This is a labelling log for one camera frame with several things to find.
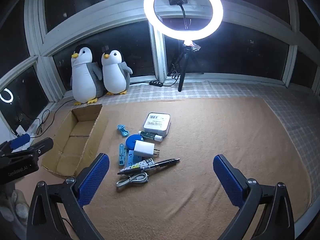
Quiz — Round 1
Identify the white labelled box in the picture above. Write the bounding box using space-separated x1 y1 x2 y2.
143 112 171 138

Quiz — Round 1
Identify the white ring light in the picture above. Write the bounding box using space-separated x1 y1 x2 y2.
143 0 224 42

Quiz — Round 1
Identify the person's left hand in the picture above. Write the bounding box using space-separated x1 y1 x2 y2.
0 189 30 230

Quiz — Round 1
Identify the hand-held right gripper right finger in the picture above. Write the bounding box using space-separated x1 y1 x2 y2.
213 154 295 240

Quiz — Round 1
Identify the blue plastic plate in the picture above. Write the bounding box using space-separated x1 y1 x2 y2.
126 150 143 168

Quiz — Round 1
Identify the plaid blanket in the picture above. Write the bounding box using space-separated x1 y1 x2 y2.
62 80 320 220

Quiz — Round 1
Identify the black braided cable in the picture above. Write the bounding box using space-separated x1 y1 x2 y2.
60 217 73 230

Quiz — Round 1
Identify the cardboard box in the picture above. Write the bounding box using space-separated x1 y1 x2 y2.
41 104 109 179

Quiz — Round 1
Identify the small penguin plush toy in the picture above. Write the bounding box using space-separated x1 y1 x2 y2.
101 49 133 96

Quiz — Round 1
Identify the white charger plug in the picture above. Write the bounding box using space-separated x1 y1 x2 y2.
134 140 160 159

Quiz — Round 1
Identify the patterned lighter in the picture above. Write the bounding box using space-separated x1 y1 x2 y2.
126 158 153 172

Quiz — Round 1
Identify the white cable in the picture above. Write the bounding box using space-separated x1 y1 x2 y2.
116 172 149 187

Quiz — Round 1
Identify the green and white tube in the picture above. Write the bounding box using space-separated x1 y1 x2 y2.
138 131 163 142

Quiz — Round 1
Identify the white power strip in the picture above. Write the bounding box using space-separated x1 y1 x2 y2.
15 120 40 140

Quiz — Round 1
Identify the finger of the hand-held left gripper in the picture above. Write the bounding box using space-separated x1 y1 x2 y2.
0 134 30 153
10 137 54 158

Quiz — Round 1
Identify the large penguin plush toy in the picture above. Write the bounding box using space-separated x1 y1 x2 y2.
70 44 103 105

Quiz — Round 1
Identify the black phone holder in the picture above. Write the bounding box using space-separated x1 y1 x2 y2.
169 0 188 30

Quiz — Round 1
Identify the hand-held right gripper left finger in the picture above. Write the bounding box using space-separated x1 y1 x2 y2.
26 153 110 240

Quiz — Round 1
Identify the round blue tape measure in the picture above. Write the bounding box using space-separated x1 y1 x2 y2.
125 134 143 150

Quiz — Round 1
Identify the black power cable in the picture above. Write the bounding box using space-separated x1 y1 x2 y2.
36 99 75 134

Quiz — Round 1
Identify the white window frame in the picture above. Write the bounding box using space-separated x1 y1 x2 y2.
0 0 320 105

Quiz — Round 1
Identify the black pen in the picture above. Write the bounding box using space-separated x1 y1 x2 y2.
118 158 180 175

